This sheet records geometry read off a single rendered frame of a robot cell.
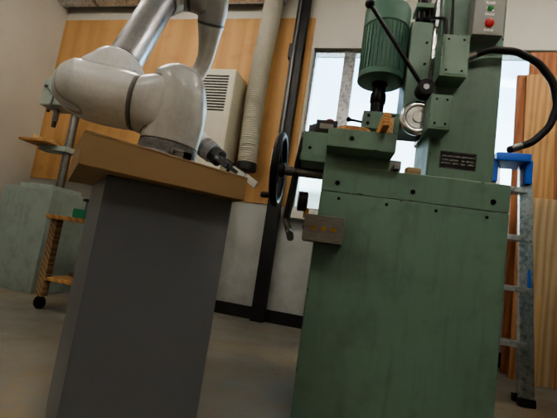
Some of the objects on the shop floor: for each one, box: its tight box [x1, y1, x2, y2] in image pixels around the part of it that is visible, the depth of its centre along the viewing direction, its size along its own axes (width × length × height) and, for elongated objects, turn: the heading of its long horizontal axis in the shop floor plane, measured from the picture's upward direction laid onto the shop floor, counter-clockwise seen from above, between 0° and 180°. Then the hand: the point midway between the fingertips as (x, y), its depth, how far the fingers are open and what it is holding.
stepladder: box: [492, 152, 536, 409], centre depth 187 cm, size 27×25×116 cm
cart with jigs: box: [33, 199, 90, 309], centre depth 239 cm, size 66×57×64 cm
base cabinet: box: [290, 191, 509, 418], centre depth 138 cm, size 45×58×71 cm
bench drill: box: [0, 78, 90, 294], centre depth 291 cm, size 48×62×158 cm
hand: (249, 180), depth 158 cm, fingers open, 13 cm apart
